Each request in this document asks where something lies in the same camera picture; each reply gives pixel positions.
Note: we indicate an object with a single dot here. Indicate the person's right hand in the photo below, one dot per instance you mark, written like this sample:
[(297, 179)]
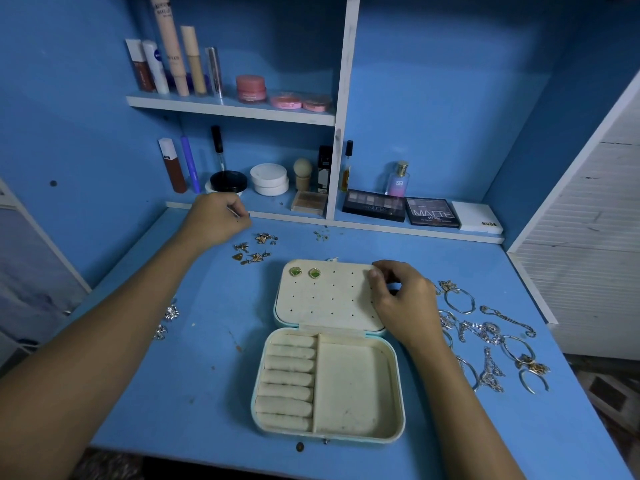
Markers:
[(408, 307)]

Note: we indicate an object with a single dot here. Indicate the person's left hand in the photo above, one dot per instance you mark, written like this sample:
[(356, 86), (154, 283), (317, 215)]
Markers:
[(212, 220)]

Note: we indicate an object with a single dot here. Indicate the pile of small earrings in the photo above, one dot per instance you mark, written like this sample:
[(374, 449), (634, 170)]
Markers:
[(255, 257)]

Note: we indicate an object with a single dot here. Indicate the green stud earring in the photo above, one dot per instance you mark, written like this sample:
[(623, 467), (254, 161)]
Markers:
[(297, 273), (314, 273)]

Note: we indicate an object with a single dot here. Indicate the pile of silver rings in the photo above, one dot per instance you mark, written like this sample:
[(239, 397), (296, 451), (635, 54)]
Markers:
[(172, 313)]

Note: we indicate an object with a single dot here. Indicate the cream jewellery box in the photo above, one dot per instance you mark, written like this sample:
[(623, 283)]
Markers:
[(350, 390)]

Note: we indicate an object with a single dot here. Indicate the person's left forearm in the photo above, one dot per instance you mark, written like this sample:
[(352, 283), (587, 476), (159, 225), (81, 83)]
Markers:
[(90, 355)]

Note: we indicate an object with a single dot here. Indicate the person's right forearm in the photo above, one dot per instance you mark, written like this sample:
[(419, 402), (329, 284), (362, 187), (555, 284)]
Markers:
[(465, 420)]

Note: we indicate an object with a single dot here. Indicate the white flat box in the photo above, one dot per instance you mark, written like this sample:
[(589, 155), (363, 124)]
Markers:
[(478, 218)]

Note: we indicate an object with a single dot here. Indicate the white bowl black inside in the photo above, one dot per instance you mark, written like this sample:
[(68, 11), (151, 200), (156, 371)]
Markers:
[(228, 181)]

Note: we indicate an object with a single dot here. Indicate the blue cosmetic tube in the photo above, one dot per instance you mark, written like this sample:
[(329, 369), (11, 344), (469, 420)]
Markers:
[(191, 165)]

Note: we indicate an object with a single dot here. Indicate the brown lipstick tube white cap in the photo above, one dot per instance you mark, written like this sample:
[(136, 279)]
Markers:
[(175, 170)]

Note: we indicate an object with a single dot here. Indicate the white round cream jar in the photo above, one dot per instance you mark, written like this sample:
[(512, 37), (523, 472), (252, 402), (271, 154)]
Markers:
[(269, 179)]

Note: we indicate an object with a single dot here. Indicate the black makeup brush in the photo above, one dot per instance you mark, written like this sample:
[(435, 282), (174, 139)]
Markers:
[(217, 147)]

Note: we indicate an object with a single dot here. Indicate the black lettered eyeshadow palette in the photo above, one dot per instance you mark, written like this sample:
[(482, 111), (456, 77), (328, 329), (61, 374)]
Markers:
[(433, 213)]

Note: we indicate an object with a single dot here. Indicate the square brown powder compact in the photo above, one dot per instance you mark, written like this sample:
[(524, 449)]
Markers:
[(309, 202)]

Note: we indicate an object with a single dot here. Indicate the beige makeup sponge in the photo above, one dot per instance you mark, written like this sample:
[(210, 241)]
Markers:
[(302, 173)]

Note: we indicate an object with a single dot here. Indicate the dark eyeshadow palette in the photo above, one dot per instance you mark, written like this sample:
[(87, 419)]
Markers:
[(373, 205)]

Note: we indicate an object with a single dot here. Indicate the black cosmetic bottle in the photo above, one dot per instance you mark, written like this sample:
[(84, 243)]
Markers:
[(324, 170)]

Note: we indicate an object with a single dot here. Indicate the small pink perfume bottle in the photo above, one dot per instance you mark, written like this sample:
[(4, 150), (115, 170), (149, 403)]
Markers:
[(398, 182)]

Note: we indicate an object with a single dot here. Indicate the pink round jar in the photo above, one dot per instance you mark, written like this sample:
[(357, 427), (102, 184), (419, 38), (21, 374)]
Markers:
[(251, 88)]

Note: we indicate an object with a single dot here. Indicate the pink flat compact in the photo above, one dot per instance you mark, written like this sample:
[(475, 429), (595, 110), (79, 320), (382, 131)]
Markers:
[(316, 105), (286, 101)]

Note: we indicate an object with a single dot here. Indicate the thin dark cosmetic bottle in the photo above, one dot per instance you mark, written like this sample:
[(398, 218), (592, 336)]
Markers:
[(346, 167)]

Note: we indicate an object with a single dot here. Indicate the white tube blue label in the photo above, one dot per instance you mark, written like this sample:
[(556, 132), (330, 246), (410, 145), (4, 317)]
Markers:
[(157, 73)]

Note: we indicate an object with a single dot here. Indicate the short beige cosmetic tube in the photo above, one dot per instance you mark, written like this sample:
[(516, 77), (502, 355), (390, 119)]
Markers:
[(194, 63)]

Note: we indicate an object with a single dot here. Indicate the tall beige cosmetic tube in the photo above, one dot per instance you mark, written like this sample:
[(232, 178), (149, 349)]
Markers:
[(168, 45)]

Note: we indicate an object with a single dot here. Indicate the white framed marbled panel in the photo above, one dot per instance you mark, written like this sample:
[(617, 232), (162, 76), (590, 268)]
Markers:
[(30, 285)]

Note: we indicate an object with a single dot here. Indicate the white slatted cabinet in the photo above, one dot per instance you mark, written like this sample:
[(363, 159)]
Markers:
[(595, 255)]

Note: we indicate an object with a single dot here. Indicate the white shelf unit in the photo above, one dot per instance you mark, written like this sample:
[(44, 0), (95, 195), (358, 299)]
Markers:
[(346, 55)]

